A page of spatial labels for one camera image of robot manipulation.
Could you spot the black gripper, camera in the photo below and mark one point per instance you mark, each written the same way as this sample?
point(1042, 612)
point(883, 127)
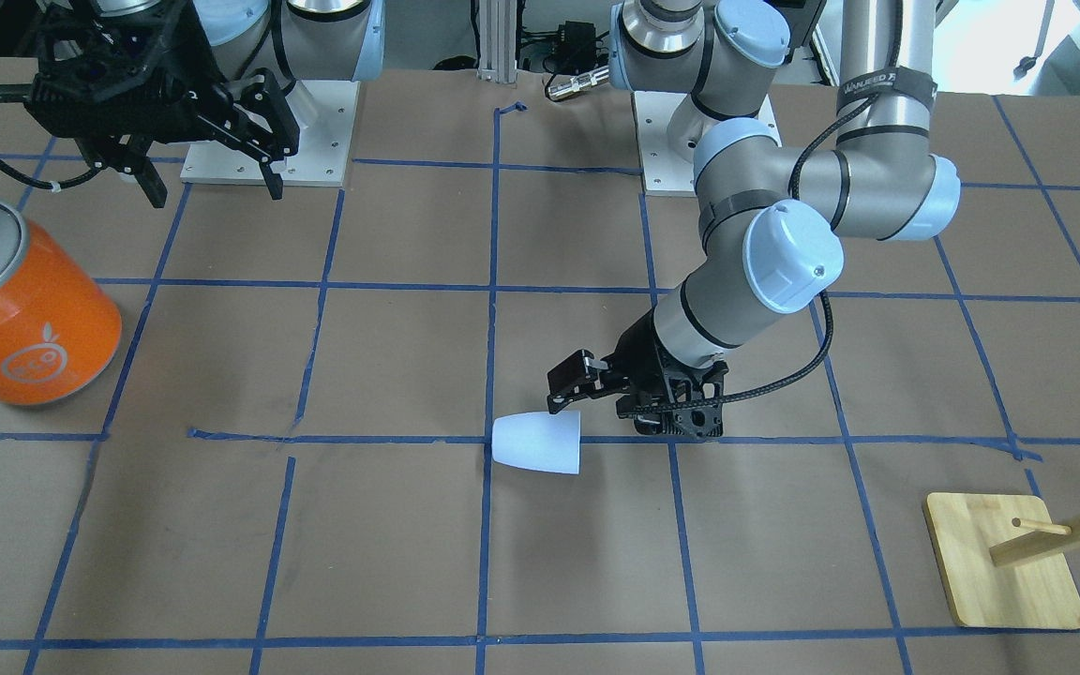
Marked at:
point(637, 353)
point(186, 58)

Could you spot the light blue plastic cup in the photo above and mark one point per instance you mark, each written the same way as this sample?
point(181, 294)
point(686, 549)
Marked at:
point(538, 441)

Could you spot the wooden cup rack stand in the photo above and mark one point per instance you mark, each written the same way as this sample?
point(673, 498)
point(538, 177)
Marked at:
point(1001, 558)

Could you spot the large orange can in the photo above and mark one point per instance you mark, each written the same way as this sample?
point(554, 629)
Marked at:
point(58, 329)

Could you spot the black power adapter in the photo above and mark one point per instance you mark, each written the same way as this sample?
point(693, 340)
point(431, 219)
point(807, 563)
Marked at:
point(572, 38)

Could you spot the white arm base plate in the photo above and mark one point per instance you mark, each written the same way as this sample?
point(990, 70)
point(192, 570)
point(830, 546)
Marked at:
point(669, 128)
point(326, 113)

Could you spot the silver robot arm, camera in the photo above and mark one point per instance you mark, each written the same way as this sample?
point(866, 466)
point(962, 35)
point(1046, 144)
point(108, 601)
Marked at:
point(297, 40)
point(771, 219)

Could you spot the silver cable connector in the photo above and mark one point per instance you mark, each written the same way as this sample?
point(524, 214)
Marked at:
point(577, 85)

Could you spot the aluminium frame post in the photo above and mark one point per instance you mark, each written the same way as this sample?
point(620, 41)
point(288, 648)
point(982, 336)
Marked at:
point(496, 32)

